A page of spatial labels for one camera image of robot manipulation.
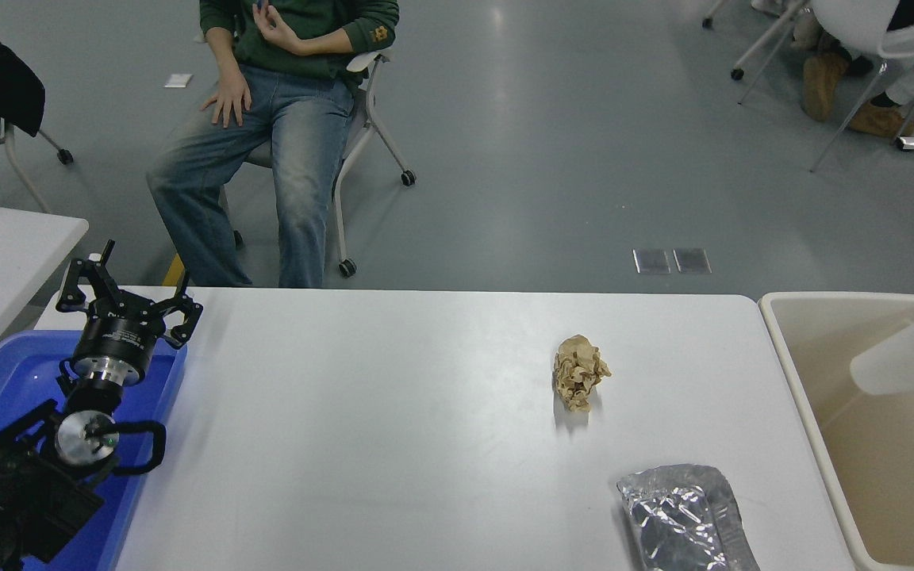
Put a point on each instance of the large pale plastic bin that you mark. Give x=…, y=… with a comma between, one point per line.
x=901, y=507

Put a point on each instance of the blue plastic tray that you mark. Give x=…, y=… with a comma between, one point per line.
x=13, y=373

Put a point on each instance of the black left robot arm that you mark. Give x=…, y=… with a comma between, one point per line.
x=21, y=492

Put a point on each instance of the person with tan boots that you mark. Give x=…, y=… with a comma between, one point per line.
x=822, y=83

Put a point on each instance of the person's left hand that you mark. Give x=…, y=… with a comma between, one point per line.
x=276, y=33

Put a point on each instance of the white wheeled chair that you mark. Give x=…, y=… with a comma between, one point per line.
x=370, y=119

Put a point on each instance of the person's right hand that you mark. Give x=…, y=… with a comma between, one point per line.
x=228, y=99

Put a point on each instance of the white shell chair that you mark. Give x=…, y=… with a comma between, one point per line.
x=846, y=20

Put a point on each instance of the seated person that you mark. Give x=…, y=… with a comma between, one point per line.
x=298, y=159

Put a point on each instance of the silver floor plate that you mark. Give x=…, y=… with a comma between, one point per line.
x=691, y=261
x=651, y=262

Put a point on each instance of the tan paper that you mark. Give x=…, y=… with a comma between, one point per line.
x=580, y=373

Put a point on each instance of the silver foil tray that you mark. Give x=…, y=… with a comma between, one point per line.
x=679, y=515

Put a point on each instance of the white wheeled frame legs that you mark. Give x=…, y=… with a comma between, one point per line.
x=737, y=74

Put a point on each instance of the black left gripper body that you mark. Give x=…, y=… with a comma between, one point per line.
x=114, y=337

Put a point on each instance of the white paper cup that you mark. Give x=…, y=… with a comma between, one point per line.
x=893, y=365

